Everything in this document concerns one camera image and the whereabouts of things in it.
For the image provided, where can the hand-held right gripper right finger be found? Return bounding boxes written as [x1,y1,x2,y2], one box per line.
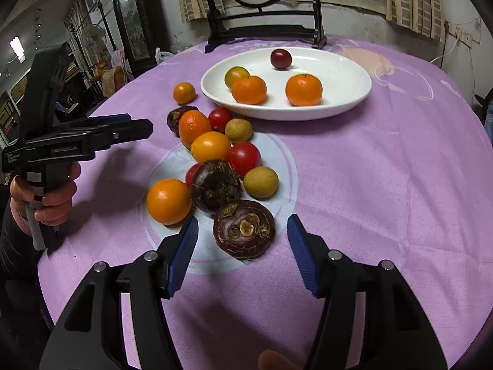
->
[287,214,449,370]

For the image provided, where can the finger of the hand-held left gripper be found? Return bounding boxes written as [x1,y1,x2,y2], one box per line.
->
[77,119,154,151]
[58,113,134,132]

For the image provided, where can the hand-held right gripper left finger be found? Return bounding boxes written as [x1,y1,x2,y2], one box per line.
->
[39,216,200,370]

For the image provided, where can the small dark water chestnut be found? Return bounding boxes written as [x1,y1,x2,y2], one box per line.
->
[167,105,199,137]

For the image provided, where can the large dark water chestnut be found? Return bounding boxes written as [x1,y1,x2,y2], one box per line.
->
[213,199,276,259]

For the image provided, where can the small smooth orange kumquat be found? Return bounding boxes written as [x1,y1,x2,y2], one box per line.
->
[173,82,196,105]

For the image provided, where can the yellow-brown longan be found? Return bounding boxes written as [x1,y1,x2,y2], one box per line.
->
[243,166,279,199]
[225,118,254,143]

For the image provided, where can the small red cherry tomato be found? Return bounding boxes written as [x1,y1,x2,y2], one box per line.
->
[208,107,234,132]

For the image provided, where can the white oval plate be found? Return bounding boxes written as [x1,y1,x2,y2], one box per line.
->
[200,46,373,121]

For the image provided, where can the person's left forearm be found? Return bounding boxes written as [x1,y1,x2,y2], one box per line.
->
[0,196,44,309]

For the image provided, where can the person's left hand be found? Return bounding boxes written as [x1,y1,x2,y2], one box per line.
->
[10,161,82,236]

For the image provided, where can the person's right hand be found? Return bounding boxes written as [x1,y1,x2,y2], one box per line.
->
[257,350,302,370]

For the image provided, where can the white lamp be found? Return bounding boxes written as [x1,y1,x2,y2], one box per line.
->
[10,36,27,63]

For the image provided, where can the white electric fan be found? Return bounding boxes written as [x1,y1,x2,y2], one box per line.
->
[83,23,106,51]

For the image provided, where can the purple printed tablecloth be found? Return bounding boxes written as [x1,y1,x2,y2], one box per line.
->
[38,38,493,370]

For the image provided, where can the dark wooden cabinet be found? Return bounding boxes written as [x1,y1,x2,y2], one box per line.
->
[108,0,170,81]

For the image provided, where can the greenish orange mandarin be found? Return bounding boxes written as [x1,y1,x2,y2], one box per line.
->
[224,66,251,88]

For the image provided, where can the dark purple plum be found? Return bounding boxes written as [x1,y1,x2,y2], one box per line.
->
[270,48,292,71]

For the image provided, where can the white power cable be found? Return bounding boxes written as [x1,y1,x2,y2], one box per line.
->
[429,36,461,66]

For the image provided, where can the white wall socket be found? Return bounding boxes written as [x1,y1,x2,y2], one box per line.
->
[445,21,474,45]

